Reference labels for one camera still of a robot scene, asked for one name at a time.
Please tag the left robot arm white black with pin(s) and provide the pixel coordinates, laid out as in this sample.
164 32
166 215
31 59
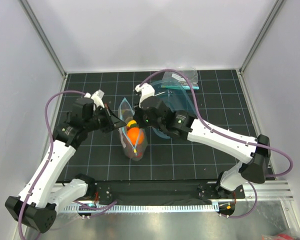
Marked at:
36 206

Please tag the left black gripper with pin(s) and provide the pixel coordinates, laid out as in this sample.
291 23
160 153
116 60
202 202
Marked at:
113 122

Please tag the black grid mat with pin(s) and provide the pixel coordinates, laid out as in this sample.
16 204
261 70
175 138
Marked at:
220 101

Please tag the clear zip top bag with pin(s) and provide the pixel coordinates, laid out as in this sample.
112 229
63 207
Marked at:
134 152

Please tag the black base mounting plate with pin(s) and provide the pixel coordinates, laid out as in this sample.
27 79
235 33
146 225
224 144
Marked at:
163 192

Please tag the orange fruit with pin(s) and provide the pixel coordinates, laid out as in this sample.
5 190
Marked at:
136 135

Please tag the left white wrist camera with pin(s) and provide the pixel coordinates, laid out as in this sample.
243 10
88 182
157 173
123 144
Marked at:
96 96

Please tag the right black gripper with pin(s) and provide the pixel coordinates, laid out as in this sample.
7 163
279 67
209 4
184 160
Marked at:
137 117

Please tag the yellow lemon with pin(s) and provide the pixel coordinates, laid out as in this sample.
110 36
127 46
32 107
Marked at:
132 124

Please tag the slotted white cable duct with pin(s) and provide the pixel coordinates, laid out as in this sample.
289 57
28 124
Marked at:
76 208

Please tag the teal plastic tray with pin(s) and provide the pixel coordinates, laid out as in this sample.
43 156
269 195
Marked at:
174 95

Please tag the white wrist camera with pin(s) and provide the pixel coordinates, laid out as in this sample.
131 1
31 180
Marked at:
144 91
96 96

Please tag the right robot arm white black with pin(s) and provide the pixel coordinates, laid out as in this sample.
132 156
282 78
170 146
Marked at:
252 153

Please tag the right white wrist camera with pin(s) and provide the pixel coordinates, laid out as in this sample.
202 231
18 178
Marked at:
144 91

